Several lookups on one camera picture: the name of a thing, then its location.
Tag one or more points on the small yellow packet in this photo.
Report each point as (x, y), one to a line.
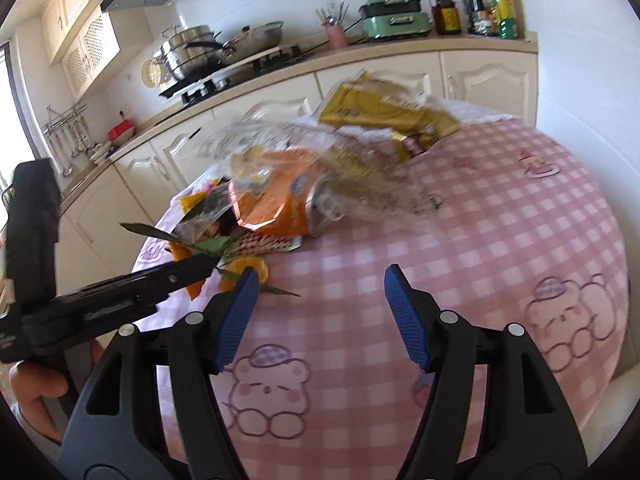
(192, 202)

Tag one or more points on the bunch of kitchen utensils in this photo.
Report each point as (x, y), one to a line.
(332, 15)

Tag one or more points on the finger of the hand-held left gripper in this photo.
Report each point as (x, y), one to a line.
(170, 280)

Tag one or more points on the orange snack bag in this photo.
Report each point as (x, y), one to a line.
(270, 200)

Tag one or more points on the green electric cooker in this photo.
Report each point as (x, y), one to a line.
(395, 25)

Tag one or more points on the window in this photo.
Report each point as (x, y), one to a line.
(12, 110)

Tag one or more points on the gold snack bag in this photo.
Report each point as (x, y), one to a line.
(380, 110)

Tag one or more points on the black snack packet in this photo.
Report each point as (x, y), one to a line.
(210, 212)

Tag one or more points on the pink utensil holder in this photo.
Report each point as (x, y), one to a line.
(336, 36)

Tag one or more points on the cream perforated plate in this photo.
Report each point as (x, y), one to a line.
(152, 72)

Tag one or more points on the large dark oil bottle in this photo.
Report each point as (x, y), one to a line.
(445, 15)

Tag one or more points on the steel wok with lid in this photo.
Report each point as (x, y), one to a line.
(255, 37)

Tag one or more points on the red white striped packet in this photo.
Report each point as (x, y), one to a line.
(265, 244)

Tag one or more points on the dark glass sauce bottle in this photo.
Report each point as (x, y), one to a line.
(471, 5)

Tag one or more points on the wall rack with ladles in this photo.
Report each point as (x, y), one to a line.
(70, 130)

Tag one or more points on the clear plastic wrapper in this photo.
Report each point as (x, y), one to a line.
(360, 165)

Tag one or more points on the red container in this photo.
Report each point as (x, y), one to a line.
(121, 130)

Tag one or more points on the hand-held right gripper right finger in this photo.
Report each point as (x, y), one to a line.
(405, 315)

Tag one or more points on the person's left hand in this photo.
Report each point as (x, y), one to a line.
(35, 385)

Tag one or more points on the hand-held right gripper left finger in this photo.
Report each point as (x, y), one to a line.
(240, 310)

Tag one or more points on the pale cutting board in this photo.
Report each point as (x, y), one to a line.
(250, 60)

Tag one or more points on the small seasoning bottles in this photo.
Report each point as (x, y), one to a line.
(485, 20)

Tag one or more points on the white bowls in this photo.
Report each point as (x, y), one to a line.
(100, 152)

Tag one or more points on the cream kitchen counter cabinets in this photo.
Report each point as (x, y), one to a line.
(280, 105)

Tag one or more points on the stainless steamer pot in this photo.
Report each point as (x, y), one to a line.
(187, 55)

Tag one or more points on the green yellow plastic bottle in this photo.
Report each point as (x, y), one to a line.
(505, 15)

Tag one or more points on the black gas stove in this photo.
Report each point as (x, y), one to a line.
(270, 60)

